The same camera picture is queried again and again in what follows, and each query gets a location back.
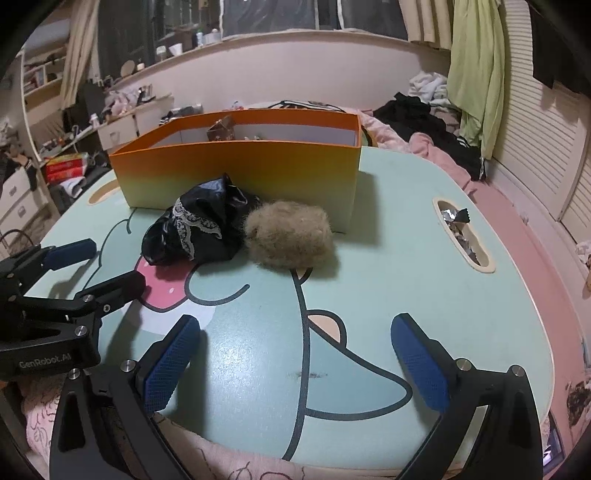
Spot orange cardboard box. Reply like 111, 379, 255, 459
108, 110, 363, 234

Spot dark window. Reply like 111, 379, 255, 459
97, 0, 411, 70

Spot small brown carton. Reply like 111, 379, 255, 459
206, 115, 236, 141

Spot pink patterned cloth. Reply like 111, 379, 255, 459
18, 392, 324, 480

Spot red carton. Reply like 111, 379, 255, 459
44, 152, 90, 183

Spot white desk cabinet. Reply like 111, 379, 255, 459
97, 95, 176, 153

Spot silver foil wrappers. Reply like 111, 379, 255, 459
438, 203, 488, 268

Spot white louvered closet door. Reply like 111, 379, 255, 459
489, 0, 591, 245

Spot green curtain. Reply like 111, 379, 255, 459
448, 0, 509, 160

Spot black white striped clothing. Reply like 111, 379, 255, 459
159, 106, 204, 127

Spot black cable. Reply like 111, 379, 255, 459
0, 228, 38, 252

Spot white drawer cabinet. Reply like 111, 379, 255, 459
0, 168, 35, 232

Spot mint cartoon printed desktop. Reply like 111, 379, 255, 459
21, 145, 555, 472

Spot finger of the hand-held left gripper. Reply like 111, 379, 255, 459
9, 239, 98, 278
69, 270, 147, 320

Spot cream curtain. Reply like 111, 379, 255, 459
60, 0, 100, 109
399, 0, 455, 51

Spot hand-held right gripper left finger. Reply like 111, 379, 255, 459
48, 315, 201, 480

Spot black hanging garment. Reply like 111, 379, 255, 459
526, 4, 591, 93

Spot brown fur ball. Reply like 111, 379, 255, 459
242, 198, 338, 271

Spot pink bed sheet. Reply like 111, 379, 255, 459
462, 175, 591, 416

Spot white clothes pile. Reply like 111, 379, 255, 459
409, 71, 462, 112

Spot black clothes pile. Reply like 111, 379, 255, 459
372, 92, 488, 182

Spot black satin lace pouch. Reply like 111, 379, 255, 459
141, 173, 262, 268

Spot white wall shelf unit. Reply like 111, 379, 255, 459
18, 44, 68, 116

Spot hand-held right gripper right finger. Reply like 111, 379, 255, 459
390, 313, 543, 480

